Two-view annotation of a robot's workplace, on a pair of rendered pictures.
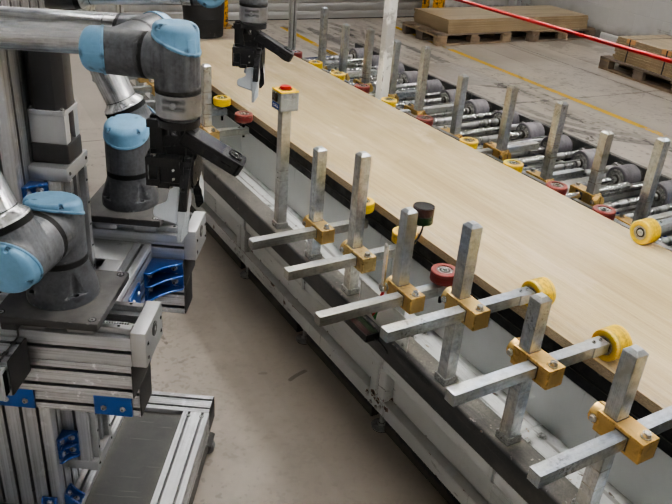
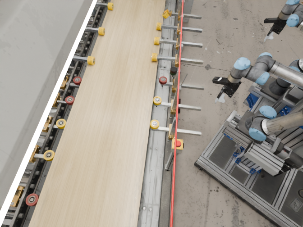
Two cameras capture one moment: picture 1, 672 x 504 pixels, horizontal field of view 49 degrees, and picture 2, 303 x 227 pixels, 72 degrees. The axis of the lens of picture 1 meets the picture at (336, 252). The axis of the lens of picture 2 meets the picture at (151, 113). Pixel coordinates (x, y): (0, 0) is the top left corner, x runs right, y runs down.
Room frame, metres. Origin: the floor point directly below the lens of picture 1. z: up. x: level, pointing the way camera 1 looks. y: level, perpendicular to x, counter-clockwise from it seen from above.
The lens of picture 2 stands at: (3.02, 0.36, 2.48)
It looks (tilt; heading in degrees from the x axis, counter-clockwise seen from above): 59 degrees down; 213
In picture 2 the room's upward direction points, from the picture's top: 6 degrees clockwise
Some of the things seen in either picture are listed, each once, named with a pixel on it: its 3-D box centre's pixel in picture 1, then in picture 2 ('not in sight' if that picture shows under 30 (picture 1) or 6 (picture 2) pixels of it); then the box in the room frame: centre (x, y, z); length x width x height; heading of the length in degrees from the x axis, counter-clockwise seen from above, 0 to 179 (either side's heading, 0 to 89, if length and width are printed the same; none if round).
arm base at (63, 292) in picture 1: (61, 272); (280, 85); (1.35, 0.59, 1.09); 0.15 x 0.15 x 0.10
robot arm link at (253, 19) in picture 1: (253, 14); (234, 76); (2.01, 0.27, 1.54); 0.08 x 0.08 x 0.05
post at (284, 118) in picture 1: (282, 169); (171, 159); (2.45, 0.22, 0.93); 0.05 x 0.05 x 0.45; 32
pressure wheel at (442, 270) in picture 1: (442, 285); (162, 82); (1.84, -0.32, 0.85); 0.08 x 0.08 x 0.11
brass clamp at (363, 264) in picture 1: (357, 255); (173, 106); (2.00, -0.07, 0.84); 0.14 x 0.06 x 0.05; 32
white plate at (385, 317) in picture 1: (382, 314); not in sight; (1.82, -0.15, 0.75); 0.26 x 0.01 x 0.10; 32
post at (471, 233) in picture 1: (458, 306); (177, 63); (1.60, -0.32, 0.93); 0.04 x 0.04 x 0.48; 32
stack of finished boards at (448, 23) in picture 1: (503, 18); not in sight; (10.28, -1.99, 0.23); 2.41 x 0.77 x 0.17; 121
